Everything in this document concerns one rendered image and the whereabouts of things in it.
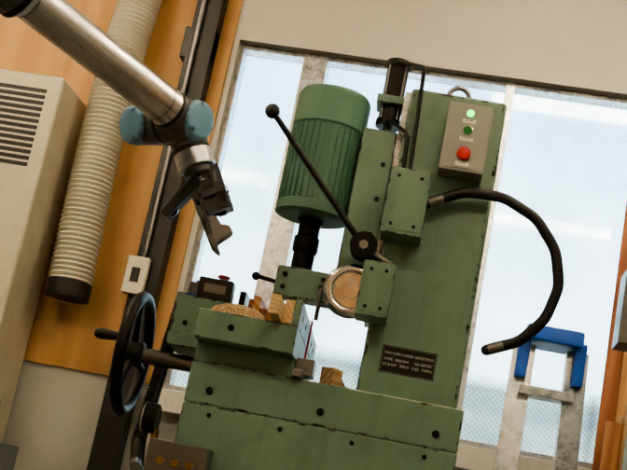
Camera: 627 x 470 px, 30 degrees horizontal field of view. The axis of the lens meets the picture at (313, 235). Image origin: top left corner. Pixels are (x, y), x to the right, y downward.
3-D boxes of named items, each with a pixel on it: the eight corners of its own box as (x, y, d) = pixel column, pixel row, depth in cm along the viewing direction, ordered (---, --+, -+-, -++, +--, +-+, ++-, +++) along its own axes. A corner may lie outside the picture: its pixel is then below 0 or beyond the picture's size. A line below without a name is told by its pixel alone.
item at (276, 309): (287, 353, 285) (290, 338, 286) (295, 354, 285) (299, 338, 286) (268, 312, 232) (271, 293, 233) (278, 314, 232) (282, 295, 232)
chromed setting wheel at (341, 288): (317, 314, 257) (328, 260, 260) (373, 324, 256) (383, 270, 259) (317, 311, 254) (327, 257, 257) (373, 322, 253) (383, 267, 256)
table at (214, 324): (191, 366, 300) (196, 343, 301) (308, 389, 297) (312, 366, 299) (147, 326, 241) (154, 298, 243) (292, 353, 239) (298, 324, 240)
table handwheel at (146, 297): (117, 427, 276) (147, 313, 287) (199, 444, 274) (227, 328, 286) (93, 394, 250) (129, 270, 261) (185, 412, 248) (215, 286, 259)
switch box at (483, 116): (436, 175, 264) (448, 109, 268) (480, 183, 263) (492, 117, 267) (438, 167, 258) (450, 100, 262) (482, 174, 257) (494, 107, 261)
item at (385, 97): (372, 131, 283) (384, 66, 287) (405, 136, 282) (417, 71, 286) (372, 119, 275) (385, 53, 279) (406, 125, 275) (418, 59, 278)
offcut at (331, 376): (330, 386, 246) (334, 367, 247) (318, 384, 248) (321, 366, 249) (340, 389, 248) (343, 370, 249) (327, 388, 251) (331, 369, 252)
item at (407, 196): (379, 239, 261) (391, 175, 264) (419, 246, 260) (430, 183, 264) (379, 229, 253) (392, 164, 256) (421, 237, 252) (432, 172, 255)
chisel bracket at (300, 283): (272, 305, 273) (280, 270, 275) (332, 316, 272) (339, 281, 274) (271, 299, 266) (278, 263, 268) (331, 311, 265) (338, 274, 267)
